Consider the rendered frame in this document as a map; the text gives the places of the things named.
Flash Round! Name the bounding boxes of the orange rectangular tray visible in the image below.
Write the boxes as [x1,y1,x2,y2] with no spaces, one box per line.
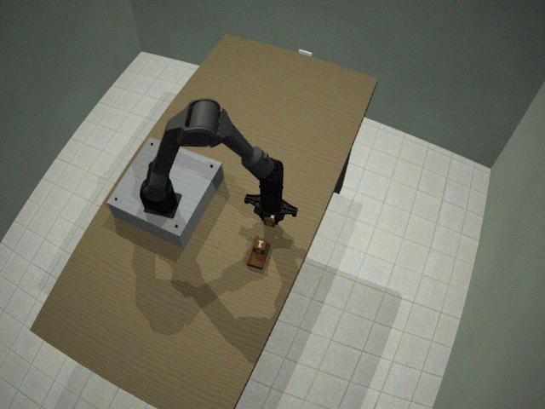
[247,243,270,270]

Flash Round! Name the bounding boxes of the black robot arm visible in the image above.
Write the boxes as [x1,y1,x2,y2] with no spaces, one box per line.
[140,98,284,218]

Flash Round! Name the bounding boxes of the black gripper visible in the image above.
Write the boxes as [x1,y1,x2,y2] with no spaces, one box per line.
[244,194,298,225]

